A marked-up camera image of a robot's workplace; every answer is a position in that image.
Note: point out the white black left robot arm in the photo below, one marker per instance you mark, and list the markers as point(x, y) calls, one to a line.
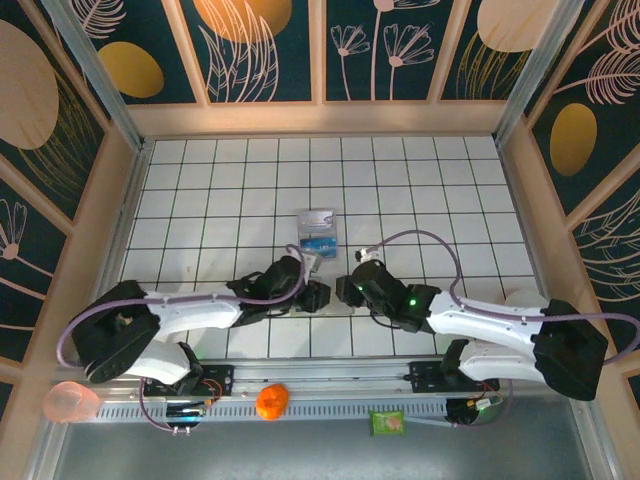
point(190, 312)

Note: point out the blue VIP card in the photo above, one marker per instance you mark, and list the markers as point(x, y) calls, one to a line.
point(322, 246)

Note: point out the clear acrylic card tray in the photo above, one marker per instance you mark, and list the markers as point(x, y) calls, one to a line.
point(320, 232)

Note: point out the silver VIP card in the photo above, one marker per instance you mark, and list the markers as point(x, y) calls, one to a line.
point(316, 218)

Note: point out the orange mandarin fruit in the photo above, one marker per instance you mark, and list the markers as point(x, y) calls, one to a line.
point(272, 402)

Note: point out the green snack packet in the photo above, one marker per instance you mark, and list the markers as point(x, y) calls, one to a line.
point(386, 423)

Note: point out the white bowl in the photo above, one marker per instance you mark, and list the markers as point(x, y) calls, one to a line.
point(520, 300)

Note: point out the small electronics board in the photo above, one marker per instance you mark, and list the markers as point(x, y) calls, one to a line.
point(187, 412)
point(485, 402)

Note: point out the pink plastic cup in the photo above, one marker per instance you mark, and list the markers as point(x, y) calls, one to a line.
point(70, 402)

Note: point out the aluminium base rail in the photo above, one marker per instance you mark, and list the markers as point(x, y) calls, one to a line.
point(325, 380)

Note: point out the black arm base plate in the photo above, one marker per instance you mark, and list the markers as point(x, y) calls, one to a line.
point(222, 380)
point(425, 380)

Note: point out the aluminium frame post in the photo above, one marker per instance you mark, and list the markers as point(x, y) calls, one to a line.
point(103, 85)
point(534, 75)

